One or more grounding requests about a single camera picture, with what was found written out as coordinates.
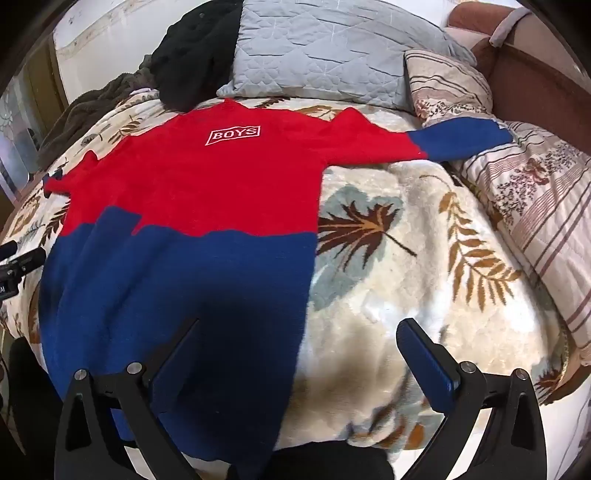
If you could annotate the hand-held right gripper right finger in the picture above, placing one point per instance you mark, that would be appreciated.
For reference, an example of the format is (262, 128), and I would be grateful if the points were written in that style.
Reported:
(427, 360)

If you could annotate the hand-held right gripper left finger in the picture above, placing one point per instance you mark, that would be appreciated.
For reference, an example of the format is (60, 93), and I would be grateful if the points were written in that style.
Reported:
(178, 355)

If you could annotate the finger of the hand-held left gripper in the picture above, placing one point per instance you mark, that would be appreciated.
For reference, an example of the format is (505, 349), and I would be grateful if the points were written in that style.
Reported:
(25, 261)

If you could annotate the red and blue sweater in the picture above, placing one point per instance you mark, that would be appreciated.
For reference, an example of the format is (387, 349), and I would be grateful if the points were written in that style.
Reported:
(184, 221)

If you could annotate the cream leaf-print plush blanket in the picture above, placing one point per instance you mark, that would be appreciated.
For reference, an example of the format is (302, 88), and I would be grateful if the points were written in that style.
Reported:
(406, 258)

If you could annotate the person's black trousers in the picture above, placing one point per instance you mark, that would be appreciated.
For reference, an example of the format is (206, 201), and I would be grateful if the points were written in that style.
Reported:
(328, 461)

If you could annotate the dark brown fleece blanket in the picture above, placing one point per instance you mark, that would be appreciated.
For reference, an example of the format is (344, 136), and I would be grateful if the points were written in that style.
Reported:
(87, 110)

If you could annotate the striped floral quilt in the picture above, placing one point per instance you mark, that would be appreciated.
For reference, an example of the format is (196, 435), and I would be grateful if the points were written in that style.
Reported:
(535, 203)

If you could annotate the black garment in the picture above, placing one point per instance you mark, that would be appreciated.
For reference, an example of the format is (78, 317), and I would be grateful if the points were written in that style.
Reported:
(198, 55)

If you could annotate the striped beige cloth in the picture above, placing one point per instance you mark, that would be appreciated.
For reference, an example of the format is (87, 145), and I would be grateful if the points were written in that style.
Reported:
(448, 87)

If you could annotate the grey quilted pillow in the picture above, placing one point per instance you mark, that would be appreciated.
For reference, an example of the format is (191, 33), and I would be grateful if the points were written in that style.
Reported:
(332, 50)

